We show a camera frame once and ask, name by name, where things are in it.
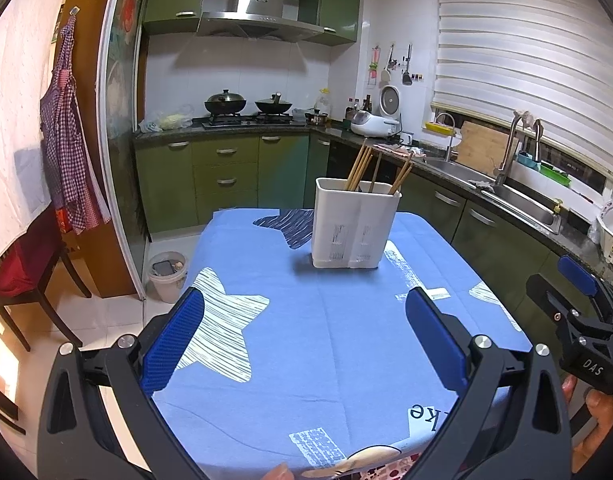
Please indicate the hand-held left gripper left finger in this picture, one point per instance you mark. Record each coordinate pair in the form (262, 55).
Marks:
(174, 340)

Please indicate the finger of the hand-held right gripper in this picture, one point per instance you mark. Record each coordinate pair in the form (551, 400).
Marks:
(577, 274)
(546, 297)

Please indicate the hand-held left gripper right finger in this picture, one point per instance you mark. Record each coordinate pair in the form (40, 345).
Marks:
(436, 340)

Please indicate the white plastic utensil holder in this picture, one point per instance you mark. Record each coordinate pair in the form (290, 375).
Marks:
(336, 215)

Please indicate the bundle of chopsticks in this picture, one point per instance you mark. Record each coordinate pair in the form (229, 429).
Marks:
(359, 167)

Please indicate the person's right hand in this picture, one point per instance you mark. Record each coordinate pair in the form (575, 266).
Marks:
(599, 410)

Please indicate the person's left hand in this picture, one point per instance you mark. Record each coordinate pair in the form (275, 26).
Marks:
(276, 473)

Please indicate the dark stone countertop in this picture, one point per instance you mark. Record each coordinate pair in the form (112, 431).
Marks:
(576, 240)

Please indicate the white trash bin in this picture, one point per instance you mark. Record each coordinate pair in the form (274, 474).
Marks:
(167, 277)

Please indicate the brass valve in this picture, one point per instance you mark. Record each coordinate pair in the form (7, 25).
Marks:
(556, 206)

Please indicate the steel sink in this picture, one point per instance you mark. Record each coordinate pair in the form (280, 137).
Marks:
(516, 195)

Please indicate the green tray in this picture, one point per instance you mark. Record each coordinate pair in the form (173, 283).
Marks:
(555, 175)

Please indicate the blue printed tablecloth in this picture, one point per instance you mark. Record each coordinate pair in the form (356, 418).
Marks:
(326, 335)

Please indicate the teal container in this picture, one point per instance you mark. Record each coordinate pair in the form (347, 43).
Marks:
(528, 161)

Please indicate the grey rag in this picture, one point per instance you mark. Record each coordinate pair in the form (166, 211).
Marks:
(484, 184)

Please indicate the tall steel faucet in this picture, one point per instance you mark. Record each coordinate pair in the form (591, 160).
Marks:
(506, 155)

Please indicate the slim steel faucet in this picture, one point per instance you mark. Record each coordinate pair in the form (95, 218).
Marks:
(538, 140)

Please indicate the wooden cutting board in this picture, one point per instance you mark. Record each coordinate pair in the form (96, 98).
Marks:
(484, 142)

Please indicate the dark wooden chair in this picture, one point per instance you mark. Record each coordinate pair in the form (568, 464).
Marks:
(26, 270)

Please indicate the rag on faucet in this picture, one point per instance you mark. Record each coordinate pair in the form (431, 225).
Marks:
(524, 117)

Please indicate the green lower cabinets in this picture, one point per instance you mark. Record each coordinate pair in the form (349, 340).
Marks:
(226, 175)

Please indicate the small curved faucet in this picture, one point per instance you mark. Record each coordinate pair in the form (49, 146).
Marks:
(451, 132)

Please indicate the pink cloth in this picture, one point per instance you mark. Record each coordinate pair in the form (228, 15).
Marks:
(399, 150)

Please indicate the yellow tray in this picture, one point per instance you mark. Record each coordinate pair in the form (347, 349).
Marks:
(442, 128)

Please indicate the white mug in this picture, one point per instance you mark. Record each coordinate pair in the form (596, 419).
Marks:
(408, 138)

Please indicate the checked apron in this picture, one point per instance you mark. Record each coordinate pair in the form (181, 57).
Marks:
(69, 150)

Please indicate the white window blind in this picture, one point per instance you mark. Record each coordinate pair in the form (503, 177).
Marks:
(526, 60)

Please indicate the plastic bag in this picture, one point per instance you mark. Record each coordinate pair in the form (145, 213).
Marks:
(171, 120)

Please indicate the white rice cooker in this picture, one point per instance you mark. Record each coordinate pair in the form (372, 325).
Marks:
(369, 124)

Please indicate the black gas stove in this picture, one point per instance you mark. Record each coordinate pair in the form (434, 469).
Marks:
(246, 120)

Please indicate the black wok with lid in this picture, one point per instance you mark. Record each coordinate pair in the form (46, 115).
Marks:
(226, 102)
(274, 105)

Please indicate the small steel pot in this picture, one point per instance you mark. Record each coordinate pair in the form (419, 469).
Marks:
(317, 118)

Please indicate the black hanging spatula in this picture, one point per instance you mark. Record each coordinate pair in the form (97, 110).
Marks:
(407, 77)

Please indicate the printed glass sliding door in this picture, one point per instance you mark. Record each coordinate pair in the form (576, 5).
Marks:
(121, 85)

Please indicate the clear oil bottle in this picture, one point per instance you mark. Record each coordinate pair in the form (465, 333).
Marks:
(325, 99)

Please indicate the white hanging spatula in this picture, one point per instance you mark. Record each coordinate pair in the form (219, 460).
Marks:
(385, 74)

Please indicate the pink hanging decoration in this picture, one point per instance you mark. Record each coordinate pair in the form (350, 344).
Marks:
(375, 67)

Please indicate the steel range hood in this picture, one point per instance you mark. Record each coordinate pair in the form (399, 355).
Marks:
(259, 15)

